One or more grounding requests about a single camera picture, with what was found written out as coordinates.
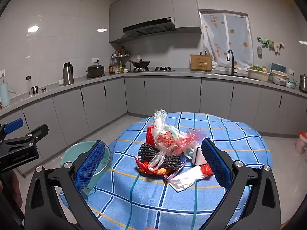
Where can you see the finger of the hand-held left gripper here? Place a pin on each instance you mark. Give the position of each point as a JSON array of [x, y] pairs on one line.
[[36, 134], [14, 125]]

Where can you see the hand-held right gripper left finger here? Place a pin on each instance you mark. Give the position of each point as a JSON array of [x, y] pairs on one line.
[[91, 165]]

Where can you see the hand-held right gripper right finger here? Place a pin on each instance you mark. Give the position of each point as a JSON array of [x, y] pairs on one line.
[[215, 165]]

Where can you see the red plastic piece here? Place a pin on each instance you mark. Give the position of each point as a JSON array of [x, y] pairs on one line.
[[207, 170]]

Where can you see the small white box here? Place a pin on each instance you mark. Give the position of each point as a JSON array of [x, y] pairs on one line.
[[197, 157]]

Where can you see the metal bowl with scraps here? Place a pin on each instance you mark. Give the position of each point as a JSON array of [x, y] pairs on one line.
[[72, 153]]

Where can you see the white paper wrapper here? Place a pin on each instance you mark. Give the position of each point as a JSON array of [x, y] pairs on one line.
[[184, 181]]

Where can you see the pink clear plastic wrapper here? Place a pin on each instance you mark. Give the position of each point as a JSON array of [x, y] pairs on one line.
[[191, 136]]

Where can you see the purple foil wrapper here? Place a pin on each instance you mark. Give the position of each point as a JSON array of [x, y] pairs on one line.
[[178, 171]]

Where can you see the red orange snack wrapper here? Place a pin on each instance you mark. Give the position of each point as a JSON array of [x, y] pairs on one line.
[[144, 166]]

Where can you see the clear plastic bag red print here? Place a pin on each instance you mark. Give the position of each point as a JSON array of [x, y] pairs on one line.
[[164, 139]]

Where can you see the black braided bundle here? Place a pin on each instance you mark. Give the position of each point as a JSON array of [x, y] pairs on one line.
[[148, 152]]

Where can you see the red mesh net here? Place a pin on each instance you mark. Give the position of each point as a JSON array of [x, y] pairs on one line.
[[150, 136]]

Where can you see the person's left hand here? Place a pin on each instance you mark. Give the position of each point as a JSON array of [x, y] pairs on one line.
[[14, 189]]

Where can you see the light blue kettle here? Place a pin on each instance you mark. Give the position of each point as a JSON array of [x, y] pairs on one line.
[[4, 95]]

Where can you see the tall glass bottle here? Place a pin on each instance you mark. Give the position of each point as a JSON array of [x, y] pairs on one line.
[[29, 88]]

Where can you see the small white cup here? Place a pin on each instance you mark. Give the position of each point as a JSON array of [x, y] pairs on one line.
[[61, 82]]

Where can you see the blue plaid tablecloth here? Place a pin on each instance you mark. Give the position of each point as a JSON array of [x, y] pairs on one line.
[[148, 196]]

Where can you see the steel thermos jug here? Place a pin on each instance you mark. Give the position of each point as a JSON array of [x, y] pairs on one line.
[[68, 75]]

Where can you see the black rice cooker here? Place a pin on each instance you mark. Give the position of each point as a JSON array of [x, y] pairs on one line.
[[96, 71]]

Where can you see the red lid plastic jar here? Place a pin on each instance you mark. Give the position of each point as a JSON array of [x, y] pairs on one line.
[[301, 143]]

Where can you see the kitchen sink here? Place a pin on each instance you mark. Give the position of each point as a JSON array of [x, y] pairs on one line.
[[230, 74]]

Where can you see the grey kitchen counter cabinets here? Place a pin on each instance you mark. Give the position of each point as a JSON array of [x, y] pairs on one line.
[[156, 93]]

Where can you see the row of condiment bottles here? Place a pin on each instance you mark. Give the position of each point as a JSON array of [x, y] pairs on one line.
[[118, 69]]

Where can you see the beige basin with vegetables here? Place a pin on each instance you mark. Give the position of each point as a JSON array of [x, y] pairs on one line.
[[259, 74]]

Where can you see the black faucet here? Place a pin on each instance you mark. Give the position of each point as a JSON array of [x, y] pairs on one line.
[[231, 62]]

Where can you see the gas stove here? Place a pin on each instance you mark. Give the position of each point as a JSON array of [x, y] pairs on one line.
[[165, 69]]

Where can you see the black wok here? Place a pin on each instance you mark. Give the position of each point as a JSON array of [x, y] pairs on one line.
[[141, 64]]

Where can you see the blue board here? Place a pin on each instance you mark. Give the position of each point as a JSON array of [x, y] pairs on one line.
[[279, 66]]

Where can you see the steel pot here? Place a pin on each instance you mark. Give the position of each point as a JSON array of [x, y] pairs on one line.
[[303, 83]]

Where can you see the hanging scrubber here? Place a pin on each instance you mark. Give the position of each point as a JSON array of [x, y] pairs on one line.
[[259, 50]]

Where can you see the white curtain orange print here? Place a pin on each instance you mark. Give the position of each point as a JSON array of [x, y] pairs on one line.
[[227, 33]]

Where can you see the green striped cloth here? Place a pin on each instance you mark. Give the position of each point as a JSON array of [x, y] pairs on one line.
[[266, 42]]

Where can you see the beige hanging glove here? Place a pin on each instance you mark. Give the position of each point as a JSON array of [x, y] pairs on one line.
[[279, 46]]

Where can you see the black range hood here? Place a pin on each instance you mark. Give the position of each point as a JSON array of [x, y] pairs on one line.
[[148, 27]]

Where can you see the grey upper cabinets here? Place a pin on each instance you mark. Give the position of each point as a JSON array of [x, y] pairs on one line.
[[144, 9]]

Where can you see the white wall socket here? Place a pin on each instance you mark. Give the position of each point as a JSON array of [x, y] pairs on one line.
[[95, 60]]

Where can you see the wall spice rack with bottles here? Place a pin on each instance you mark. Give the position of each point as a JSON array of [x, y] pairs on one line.
[[121, 52]]

